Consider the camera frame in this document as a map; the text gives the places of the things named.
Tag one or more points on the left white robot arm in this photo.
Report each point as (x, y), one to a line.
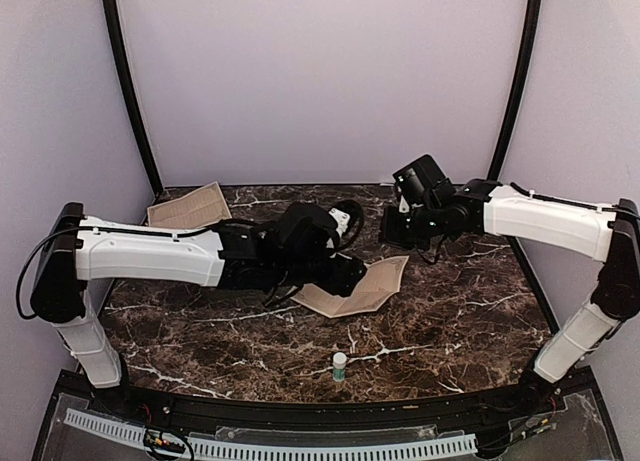
(304, 245)

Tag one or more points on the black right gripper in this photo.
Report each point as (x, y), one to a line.
(390, 233)

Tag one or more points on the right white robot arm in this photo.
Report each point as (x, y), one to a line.
(606, 233)

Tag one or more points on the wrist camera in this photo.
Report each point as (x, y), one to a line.
(335, 223)
(423, 182)

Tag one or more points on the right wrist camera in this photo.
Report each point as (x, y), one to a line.
(423, 182)

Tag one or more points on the right black frame post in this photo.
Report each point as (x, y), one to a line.
(519, 79)

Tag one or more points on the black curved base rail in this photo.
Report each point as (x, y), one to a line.
(487, 410)

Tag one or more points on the white green glue stick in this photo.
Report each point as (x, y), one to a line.
(339, 362)

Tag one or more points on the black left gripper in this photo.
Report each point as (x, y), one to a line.
(346, 278)

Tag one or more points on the white slotted cable duct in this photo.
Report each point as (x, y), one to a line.
(253, 444)

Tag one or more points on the left black frame post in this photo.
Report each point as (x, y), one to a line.
(129, 95)

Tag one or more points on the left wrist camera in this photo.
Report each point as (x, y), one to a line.
(335, 223)

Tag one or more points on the beige lined letter paper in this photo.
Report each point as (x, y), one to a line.
(382, 281)

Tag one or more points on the black frame post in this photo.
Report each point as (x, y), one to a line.
(519, 79)
(129, 95)

